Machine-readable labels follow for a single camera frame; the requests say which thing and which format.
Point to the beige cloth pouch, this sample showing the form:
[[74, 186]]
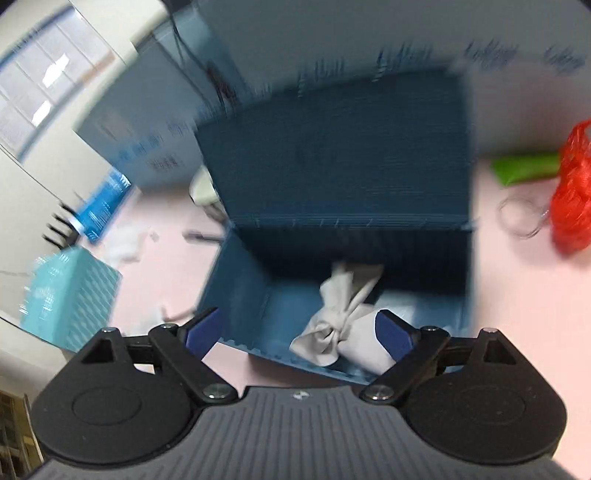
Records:
[[345, 326]]

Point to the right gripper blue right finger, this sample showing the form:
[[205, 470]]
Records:
[[414, 351]]

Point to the teal tissue box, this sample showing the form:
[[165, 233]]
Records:
[[70, 298]]

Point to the red plastic bag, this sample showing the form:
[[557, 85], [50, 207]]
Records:
[[570, 203]]

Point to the light blue cardboard box left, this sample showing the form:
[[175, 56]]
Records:
[[144, 124]]

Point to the dark grey pen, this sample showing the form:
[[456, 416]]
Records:
[[195, 236]]

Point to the green tube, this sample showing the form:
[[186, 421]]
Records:
[[515, 169]]

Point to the blue printed packet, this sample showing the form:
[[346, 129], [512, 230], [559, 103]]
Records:
[[93, 218]]

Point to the blue plastic storage box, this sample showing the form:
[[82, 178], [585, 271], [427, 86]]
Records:
[[372, 171]]

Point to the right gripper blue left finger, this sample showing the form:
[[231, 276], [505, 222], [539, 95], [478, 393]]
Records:
[[181, 351]]

